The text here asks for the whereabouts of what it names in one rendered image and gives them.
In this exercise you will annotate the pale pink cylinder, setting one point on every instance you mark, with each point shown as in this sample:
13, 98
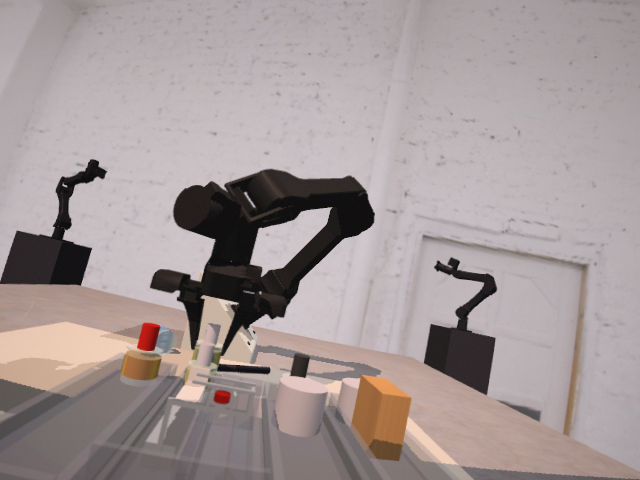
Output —
347, 395
299, 406

